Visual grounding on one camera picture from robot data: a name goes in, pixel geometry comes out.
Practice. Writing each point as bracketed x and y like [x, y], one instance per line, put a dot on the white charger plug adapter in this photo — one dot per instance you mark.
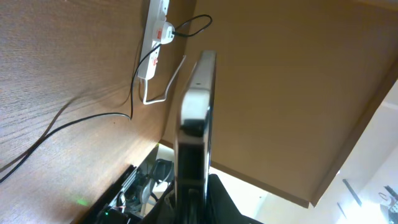
[163, 32]

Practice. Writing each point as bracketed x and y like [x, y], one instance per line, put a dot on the white power strip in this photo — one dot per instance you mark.
[158, 10]

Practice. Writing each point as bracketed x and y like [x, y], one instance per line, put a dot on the black smartphone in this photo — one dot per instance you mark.
[193, 141]

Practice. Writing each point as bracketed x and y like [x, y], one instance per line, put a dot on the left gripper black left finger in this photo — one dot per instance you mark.
[164, 210]

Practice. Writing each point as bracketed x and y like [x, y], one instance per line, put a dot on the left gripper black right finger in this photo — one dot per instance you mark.
[220, 208]

